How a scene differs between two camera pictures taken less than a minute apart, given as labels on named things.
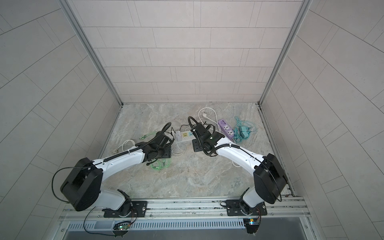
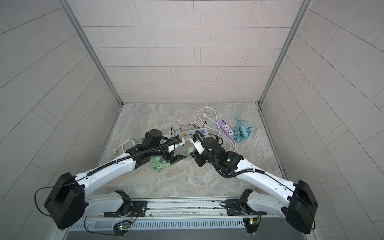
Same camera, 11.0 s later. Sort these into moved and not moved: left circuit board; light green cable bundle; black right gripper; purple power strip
Moved: black right gripper
Not moved: light green cable bundle; left circuit board; purple power strip
